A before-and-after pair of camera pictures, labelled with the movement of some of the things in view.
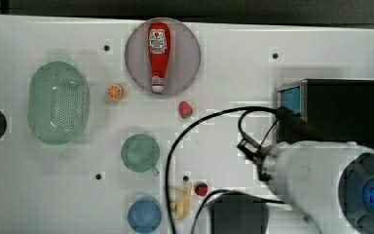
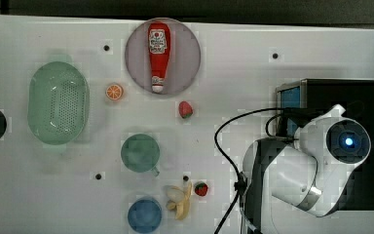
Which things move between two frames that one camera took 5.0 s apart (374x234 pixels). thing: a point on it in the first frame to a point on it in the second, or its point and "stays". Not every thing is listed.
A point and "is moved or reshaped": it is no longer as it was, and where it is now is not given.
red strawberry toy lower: x=201 y=189 stays
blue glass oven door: x=291 y=98 is moved or reshaped
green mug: x=140 y=153 stays
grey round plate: x=184 y=56 stays
